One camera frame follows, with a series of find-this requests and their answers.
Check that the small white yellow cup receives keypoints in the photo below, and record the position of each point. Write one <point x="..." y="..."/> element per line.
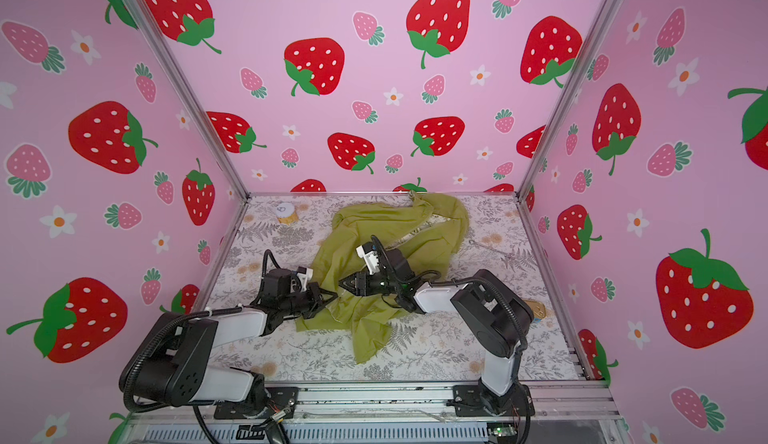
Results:
<point x="286" y="213"/>

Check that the brown blue cardboard piece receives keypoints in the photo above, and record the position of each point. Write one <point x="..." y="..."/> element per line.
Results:
<point x="539" y="310"/>

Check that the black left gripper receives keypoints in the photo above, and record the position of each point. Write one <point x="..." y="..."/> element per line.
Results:
<point x="315" y="292"/>

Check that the aluminium corner post left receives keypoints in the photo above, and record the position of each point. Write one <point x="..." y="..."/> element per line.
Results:
<point x="187" y="23"/>

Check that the aluminium corner post right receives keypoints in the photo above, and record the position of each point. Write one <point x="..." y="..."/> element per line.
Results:
<point x="603" y="19"/>

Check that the green zip-up jacket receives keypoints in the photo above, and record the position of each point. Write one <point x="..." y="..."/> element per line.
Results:
<point x="428" y="232"/>

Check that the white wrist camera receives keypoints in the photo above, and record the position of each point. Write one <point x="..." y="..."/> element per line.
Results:
<point x="370" y="254"/>
<point x="303" y="276"/>

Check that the aluminium corner post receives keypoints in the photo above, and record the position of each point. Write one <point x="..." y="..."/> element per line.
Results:
<point x="187" y="23"/>
<point x="603" y="19"/>

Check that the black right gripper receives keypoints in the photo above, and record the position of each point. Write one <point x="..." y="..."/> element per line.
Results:
<point x="358" y="287"/>

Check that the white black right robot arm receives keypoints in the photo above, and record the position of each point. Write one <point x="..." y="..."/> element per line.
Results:
<point x="497" y="317"/>

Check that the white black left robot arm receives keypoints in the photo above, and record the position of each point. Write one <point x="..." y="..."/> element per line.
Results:
<point x="171" y="366"/>

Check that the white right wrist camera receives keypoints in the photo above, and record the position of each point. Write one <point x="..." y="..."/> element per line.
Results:
<point x="370" y="254"/>

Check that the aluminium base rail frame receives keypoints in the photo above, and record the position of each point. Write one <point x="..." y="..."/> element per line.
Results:
<point x="399" y="412"/>

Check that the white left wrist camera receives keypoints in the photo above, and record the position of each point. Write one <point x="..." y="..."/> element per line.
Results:
<point x="303" y="276"/>

